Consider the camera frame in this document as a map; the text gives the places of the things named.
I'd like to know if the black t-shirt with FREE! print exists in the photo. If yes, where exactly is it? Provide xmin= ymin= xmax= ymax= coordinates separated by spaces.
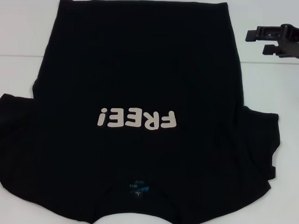
xmin=0 ymin=0 xmax=284 ymax=224

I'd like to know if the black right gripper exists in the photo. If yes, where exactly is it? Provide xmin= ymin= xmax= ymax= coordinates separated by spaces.
xmin=244 ymin=21 xmax=299 ymax=60

